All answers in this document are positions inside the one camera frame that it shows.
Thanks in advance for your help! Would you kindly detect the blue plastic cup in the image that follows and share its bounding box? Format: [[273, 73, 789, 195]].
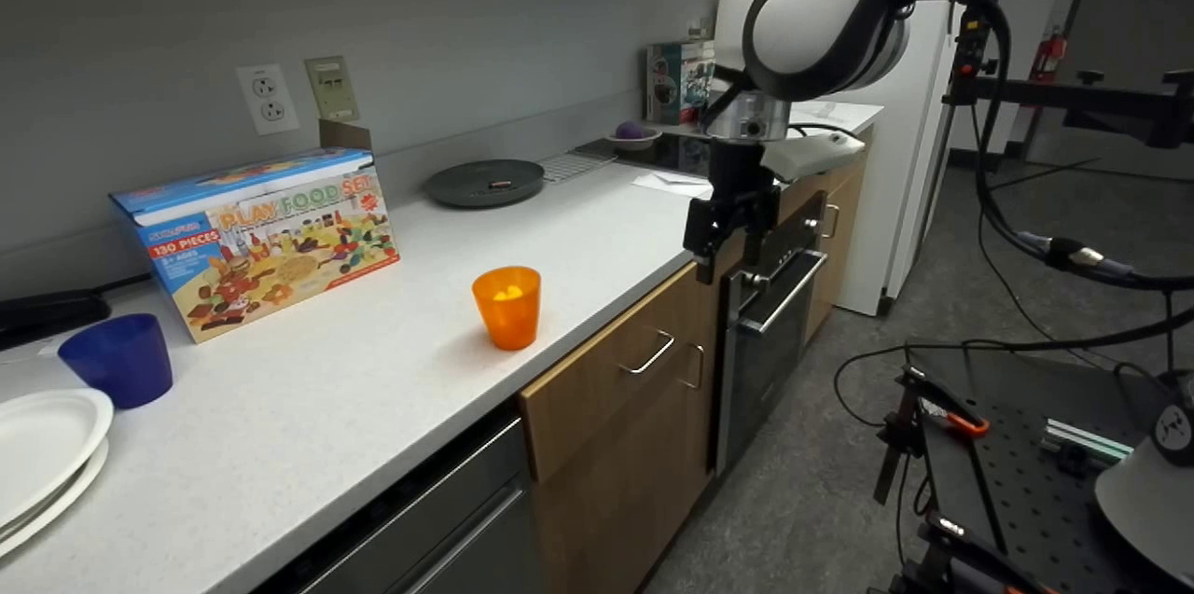
[[57, 312, 174, 410]]

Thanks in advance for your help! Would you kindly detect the orange black clamp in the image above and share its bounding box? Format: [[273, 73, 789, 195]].
[[917, 394, 992, 439]]

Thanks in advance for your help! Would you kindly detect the white bowl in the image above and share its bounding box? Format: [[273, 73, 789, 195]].
[[605, 127, 664, 153]]

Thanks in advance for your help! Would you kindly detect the steel dishwasher door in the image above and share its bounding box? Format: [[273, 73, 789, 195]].
[[254, 408, 545, 594]]

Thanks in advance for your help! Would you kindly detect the white paper sheet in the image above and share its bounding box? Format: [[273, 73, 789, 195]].
[[632, 169, 715, 200]]

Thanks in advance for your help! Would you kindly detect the dark grey round plate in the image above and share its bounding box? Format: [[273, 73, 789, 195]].
[[424, 159, 546, 209]]

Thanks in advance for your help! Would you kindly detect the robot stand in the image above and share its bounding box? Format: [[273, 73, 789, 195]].
[[872, 344, 1194, 594]]

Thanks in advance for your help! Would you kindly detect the wire cooling rack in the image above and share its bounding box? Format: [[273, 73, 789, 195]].
[[539, 151, 618, 184]]

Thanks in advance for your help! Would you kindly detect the toy food set box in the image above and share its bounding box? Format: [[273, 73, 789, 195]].
[[109, 146, 402, 344]]

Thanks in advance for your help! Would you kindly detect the red fire extinguisher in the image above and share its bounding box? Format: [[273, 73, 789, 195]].
[[1029, 27, 1069, 84]]

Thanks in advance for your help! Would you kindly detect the colourful printed box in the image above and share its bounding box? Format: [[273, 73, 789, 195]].
[[646, 40, 717, 128]]

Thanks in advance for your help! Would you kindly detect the black oven door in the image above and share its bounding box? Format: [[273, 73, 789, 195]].
[[716, 191, 830, 476]]

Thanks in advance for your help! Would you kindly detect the brown cardboard piece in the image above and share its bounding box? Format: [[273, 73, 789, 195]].
[[318, 117, 373, 153]]

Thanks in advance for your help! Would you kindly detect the black cooktop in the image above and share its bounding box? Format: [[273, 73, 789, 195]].
[[572, 134, 716, 179]]

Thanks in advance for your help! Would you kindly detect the orange plastic cup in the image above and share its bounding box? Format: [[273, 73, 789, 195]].
[[471, 266, 543, 352]]

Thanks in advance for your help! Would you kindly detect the black flat device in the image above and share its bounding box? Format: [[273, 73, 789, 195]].
[[0, 289, 113, 352]]

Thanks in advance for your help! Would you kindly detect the aluminium profile piece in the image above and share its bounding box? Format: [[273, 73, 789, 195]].
[[1041, 417, 1135, 472]]

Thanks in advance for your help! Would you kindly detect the black cable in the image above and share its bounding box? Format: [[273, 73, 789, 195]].
[[832, 305, 1194, 429]]

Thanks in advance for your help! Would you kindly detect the white wall socket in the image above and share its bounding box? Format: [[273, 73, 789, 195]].
[[236, 62, 301, 136]]

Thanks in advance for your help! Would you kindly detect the stack of white plates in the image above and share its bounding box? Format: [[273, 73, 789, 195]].
[[0, 388, 115, 560]]

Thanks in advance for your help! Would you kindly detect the narrow wooden cabinet door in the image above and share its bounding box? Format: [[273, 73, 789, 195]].
[[804, 154, 869, 345]]

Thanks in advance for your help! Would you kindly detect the wooden drawer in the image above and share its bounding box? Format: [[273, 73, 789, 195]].
[[519, 262, 706, 484]]

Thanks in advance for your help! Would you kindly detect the silver drawer handle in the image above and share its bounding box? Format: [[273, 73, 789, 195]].
[[618, 329, 676, 377]]

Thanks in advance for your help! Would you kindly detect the silver oven handle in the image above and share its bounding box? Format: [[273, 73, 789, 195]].
[[736, 248, 829, 336]]

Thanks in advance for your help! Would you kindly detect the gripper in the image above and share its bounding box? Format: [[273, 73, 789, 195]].
[[684, 139, 784, 286]]

